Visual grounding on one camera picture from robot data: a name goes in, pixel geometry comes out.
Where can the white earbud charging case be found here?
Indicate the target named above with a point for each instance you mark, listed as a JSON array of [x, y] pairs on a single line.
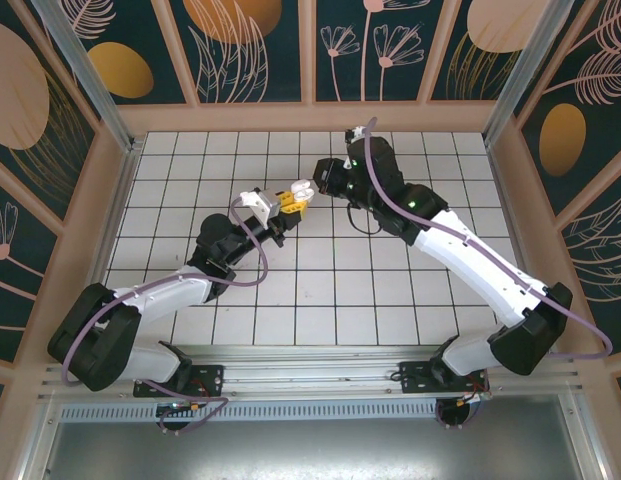
[[304, 192]]

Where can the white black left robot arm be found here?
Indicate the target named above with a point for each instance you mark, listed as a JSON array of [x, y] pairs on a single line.
[[160, 295]]

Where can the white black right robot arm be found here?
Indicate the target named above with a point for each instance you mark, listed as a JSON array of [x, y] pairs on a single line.
[[480, 265]]

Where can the grey metal panel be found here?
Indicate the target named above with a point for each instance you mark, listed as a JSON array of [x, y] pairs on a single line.
[[310, 450]]

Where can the aluminium side rail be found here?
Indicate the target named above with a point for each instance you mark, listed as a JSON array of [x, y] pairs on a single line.
[[104, 250], [510, 200]]

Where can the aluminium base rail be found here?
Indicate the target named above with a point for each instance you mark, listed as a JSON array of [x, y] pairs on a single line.
[[310, 372]]

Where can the aluminium frame post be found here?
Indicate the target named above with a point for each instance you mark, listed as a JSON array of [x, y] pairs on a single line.
[[524, 75], [87, 75]]

